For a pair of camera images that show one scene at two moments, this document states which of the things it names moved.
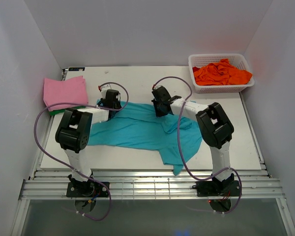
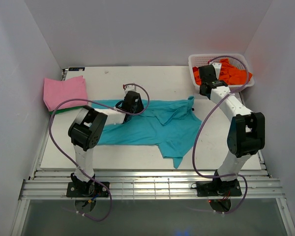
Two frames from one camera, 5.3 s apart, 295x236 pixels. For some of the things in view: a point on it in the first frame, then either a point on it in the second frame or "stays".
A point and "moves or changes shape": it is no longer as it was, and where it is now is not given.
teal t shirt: (135, 127) moves or changes shape
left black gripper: (118, 106) -> (140, 106)
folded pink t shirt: (71, 91) stays
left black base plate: (87, 189) stays
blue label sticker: (76, 69) stays
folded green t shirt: (62, 111) stays
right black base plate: (214, 188) stays
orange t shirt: (221, 73) stays
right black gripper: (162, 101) -> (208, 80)
